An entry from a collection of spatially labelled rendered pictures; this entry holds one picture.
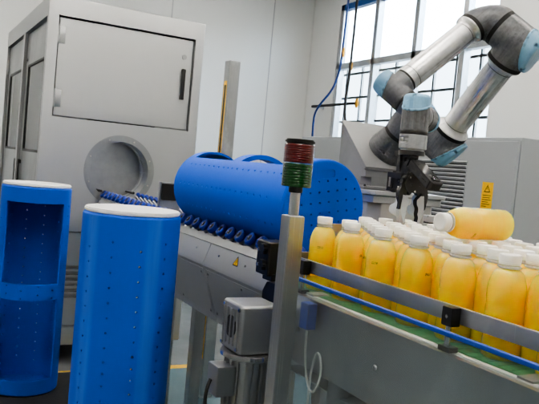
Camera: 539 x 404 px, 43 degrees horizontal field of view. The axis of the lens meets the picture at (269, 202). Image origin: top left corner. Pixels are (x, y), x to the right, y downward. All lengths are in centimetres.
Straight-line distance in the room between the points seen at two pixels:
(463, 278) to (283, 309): 37
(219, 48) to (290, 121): 115
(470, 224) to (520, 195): 205
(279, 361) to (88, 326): 71
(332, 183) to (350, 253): 44
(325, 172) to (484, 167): 172
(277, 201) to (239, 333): 45
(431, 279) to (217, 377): 58
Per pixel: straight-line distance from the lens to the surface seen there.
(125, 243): 191
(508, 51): 215
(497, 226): 149
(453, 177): 374
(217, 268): 228
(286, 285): 142
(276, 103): 758
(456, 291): 132
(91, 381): 202
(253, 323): 165
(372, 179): 237
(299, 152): 139
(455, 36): 212
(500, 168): 351
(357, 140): 243
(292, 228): 140
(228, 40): 740
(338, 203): 200
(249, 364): 169
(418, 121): 186
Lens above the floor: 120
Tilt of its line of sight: 3 degrees down
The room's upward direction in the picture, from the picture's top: 5 degrees clockwise
